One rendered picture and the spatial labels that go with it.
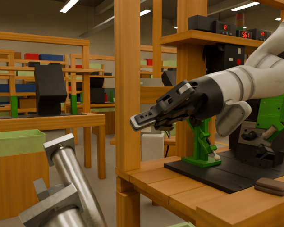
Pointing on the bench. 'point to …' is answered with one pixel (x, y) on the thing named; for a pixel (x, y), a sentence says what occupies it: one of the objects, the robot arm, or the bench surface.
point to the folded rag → (272, 186)
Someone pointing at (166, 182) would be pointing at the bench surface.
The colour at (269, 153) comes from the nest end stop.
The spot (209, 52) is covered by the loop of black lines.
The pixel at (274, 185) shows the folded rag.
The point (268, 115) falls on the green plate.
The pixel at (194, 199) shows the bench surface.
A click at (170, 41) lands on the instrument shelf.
